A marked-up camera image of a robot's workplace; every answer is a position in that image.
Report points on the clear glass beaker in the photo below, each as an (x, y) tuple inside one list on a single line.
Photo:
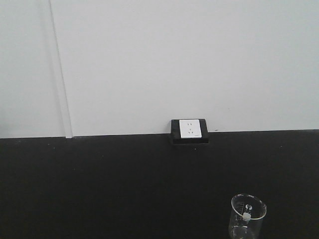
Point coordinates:
[(246, 217)]

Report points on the white wall power socket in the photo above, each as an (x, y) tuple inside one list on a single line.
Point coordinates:
[(190, 128)]

